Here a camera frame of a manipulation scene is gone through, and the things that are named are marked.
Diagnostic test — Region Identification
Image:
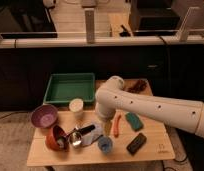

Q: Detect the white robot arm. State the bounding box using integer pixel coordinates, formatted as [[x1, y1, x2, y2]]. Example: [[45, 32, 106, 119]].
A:
[[95, 76, 204, 138]]

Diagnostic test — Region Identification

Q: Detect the small metal cup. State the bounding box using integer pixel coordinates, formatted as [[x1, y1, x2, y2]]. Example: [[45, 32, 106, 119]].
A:
[[69, 132, 82, 148]]

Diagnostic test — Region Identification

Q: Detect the purple bowl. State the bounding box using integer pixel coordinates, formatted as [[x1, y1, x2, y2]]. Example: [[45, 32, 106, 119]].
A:
[[31, 104, 58, 128]]

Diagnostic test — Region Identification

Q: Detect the teal sponge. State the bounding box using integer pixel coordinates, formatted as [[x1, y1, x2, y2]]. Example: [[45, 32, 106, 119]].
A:
[[125, 113, 143, 131]]

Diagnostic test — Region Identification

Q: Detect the red orange bowl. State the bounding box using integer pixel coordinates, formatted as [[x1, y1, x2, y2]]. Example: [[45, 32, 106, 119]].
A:
[[45, 125, 68, 151]]

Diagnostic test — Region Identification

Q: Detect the blue plastic cup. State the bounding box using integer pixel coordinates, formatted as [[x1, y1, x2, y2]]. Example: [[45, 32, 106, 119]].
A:
[[98, 136, 113, 154]]

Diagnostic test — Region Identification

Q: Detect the green plastic tray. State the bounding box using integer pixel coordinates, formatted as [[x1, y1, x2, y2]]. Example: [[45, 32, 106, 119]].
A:
[[43, 73, 95, 106]]

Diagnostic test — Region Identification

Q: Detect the black rectangular block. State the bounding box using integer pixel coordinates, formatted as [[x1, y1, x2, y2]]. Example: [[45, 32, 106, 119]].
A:
[[126, 133, 147, 155]]

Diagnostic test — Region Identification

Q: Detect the dark grape bunch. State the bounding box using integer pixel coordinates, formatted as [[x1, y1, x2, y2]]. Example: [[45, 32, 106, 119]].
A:
[[127, 79, 147, 93]]

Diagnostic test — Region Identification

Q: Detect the black handled scoop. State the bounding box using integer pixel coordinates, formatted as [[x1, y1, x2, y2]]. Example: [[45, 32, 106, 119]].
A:
[[57, 124, 95, 149]]

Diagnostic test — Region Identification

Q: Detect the black object on shelf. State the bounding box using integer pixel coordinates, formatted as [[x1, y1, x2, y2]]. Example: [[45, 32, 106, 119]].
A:
[[119, 25, 131, 37]]

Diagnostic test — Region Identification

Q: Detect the orange carrot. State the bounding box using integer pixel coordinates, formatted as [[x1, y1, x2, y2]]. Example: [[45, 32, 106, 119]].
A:
[[113, 114, 121, 138]]

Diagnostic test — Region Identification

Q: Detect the blue grey towel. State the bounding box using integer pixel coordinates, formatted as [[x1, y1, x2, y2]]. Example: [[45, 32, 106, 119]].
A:
[[81, 122, 103, 147]]

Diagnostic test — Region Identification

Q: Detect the white horizontal rail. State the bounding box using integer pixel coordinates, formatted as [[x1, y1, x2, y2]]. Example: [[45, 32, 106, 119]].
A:
[[0, 35, 204, 49]]

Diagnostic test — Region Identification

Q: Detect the white cup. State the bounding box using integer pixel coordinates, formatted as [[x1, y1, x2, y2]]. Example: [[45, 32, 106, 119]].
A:
[[69, 98, 84, 118]]

